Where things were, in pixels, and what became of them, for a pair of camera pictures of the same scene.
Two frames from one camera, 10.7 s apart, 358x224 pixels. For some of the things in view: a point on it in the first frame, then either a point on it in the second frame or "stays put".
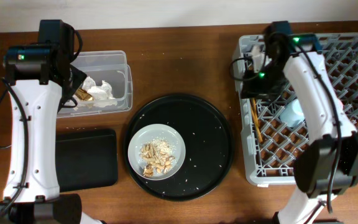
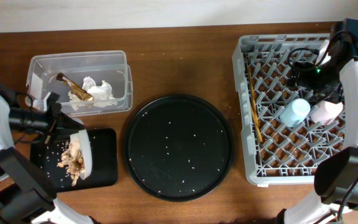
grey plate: x=148 y=132 -> x=81 y=138
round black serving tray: x=209 y=145 stays put
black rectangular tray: x=86 y=158 stays put
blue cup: x=292 y=114 stays put
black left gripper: x=79 y=76 -> x=62 y=123
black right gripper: x=252 y=90 -> x=333 y=94
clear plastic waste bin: x=108 y=88 stays put
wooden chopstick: x=253 y=104 stays put
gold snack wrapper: x=82 y=94 stays put
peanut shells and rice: x=157 y=155 -> x=73 y=158
